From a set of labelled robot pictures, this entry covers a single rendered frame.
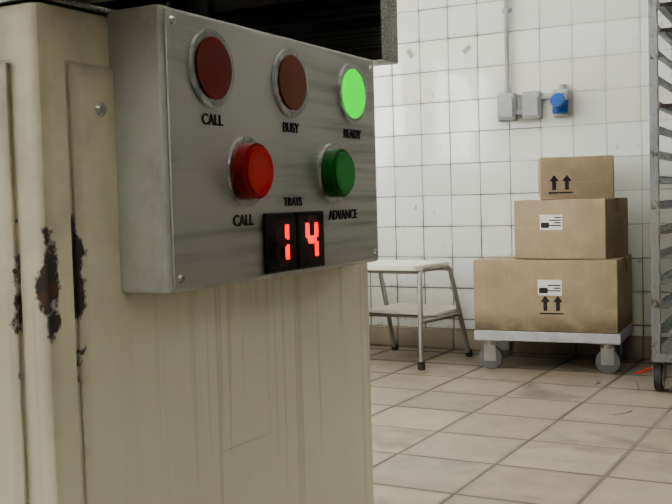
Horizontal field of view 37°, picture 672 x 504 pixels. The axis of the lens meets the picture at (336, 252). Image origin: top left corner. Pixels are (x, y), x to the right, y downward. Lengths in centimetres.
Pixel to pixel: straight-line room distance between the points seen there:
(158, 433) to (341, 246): 18
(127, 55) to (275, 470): 28
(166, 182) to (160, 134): 2
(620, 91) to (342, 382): 398
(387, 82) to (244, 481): 447
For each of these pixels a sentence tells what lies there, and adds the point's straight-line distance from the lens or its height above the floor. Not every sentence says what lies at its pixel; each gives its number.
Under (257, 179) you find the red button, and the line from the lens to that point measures 53.
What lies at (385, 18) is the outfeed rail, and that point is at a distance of 72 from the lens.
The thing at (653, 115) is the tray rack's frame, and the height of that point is 101.
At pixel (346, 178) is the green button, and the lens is 62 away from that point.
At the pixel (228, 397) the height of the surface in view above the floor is 63.
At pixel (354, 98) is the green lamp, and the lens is 66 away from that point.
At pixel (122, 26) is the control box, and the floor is 83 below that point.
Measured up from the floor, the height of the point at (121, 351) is 67.
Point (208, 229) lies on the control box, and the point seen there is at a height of 73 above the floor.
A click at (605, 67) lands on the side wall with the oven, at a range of 465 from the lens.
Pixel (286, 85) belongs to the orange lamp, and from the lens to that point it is 58.
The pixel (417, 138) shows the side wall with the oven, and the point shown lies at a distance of 493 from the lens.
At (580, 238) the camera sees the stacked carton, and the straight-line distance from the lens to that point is 423.
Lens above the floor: 74
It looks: 3 degrees down
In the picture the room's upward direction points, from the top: 2 degrees counter-clockwise
